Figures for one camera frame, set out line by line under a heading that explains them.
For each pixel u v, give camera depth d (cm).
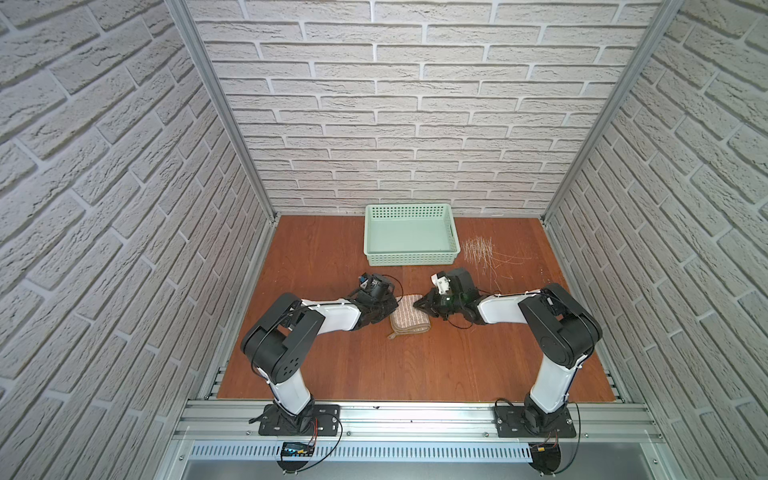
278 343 47
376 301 76
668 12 69
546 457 70
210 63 79
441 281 90
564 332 50
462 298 76
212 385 81
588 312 97
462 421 76
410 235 114
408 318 90
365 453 77
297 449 71
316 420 73
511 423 74
